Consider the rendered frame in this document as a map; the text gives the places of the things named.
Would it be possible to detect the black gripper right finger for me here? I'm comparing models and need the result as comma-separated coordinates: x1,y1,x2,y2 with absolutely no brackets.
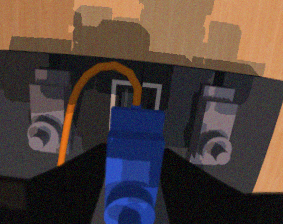
160,148,283,224

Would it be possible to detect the blue micro servo with orange cable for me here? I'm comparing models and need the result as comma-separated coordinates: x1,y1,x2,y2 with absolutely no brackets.
57,62,165,224

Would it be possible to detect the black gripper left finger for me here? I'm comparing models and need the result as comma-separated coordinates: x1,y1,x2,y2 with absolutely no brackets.
0,143,107,224

